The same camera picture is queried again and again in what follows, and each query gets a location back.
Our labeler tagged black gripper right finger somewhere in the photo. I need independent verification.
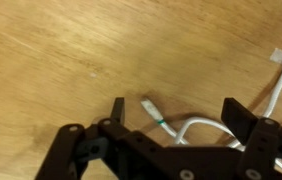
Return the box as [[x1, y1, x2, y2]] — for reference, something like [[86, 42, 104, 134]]
[[221, 97, 282, 180]]

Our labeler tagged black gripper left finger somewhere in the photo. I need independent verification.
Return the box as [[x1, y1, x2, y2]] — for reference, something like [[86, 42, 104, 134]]
[[34, 97, 195, 180]]

